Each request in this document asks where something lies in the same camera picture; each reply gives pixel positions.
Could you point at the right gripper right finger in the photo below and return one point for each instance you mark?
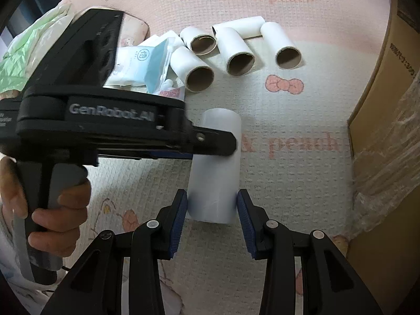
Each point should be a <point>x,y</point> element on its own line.
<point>330,283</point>

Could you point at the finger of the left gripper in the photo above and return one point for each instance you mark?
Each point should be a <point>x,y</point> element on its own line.
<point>213,142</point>

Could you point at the green white blanket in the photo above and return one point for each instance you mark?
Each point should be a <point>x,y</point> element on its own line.
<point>27,49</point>

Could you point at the white paper tube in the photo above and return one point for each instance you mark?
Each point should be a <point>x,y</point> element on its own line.
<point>237,56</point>
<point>285,53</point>
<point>214,180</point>
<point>249,27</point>
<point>198,41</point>
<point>196,75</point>

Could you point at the pink patterned pillow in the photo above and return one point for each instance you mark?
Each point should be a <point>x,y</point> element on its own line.
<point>133,31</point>

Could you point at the pink hello kitty mat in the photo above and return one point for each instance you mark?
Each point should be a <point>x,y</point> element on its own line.
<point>296,156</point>

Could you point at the pink white sachet pouch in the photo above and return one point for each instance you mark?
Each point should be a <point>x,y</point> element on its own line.
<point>171,89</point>

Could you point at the blue white wipes pack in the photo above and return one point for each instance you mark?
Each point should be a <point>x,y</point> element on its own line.
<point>141,66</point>

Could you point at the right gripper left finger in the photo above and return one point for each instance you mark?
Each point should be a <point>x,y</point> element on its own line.
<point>94,283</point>

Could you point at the person left hand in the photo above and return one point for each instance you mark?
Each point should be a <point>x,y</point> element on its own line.
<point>62,224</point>

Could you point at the brown cardboard box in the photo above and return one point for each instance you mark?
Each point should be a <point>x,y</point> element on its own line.
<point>384,133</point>

